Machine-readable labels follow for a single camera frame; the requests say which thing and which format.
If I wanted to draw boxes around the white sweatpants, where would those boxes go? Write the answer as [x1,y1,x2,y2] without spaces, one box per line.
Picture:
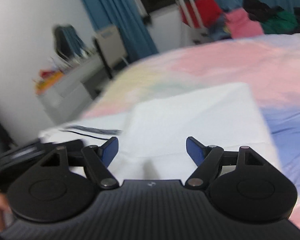
[38,81,282,181]

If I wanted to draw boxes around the white dressing table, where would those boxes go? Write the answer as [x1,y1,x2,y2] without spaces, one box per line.
[37,55,108,125]

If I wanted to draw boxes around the orange box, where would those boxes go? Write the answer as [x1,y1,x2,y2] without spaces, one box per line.
[34,70,64,95]

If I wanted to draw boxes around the pastel bed sheet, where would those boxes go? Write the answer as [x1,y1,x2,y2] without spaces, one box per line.
[83,34,300,228]

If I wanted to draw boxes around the beige black chair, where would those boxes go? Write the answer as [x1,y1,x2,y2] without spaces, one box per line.
[93,24,129,79]

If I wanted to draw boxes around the wavy vanity mirror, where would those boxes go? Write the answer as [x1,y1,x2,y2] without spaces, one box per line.
[52,24,85,61]

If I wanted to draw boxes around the pink garment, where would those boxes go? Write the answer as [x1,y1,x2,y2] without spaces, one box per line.
[225,8,264,39]

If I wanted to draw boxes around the red garment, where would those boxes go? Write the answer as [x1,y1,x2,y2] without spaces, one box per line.
[180,0,222,28]

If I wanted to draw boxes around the black garment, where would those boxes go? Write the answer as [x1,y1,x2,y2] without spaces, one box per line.
[243,0,284,22]

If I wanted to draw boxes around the green garment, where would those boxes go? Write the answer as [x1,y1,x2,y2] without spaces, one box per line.
[261,10,300,34]

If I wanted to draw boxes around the left blue curtain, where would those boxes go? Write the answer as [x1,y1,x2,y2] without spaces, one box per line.
[82,0,158,62]

